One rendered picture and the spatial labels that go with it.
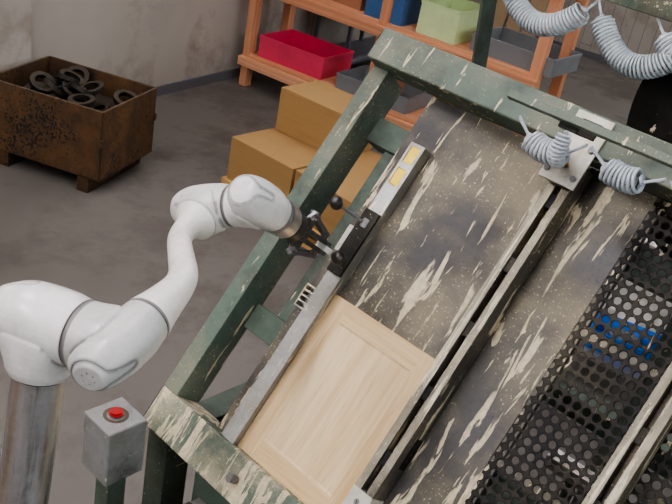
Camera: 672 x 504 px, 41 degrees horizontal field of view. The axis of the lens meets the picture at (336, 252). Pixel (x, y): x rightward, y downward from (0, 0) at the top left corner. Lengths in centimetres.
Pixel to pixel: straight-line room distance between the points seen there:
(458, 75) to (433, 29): 444
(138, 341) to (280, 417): 86
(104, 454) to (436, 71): 134
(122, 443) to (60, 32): 450
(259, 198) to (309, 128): 376
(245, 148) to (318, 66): 207
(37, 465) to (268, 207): 72
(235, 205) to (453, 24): 494
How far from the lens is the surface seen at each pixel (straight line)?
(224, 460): 247
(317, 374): 240
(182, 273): 181
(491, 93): 239
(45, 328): 169
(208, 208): 207
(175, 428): 258
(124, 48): 709
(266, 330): 258
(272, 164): 548
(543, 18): 273
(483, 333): 221
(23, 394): 179
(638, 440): 206
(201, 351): 258
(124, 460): 252
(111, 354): 162
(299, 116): 578
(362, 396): 233
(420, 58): 253
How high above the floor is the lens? 251
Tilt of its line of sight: 28 degrees down
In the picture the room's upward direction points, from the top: 11 degrees clockwise
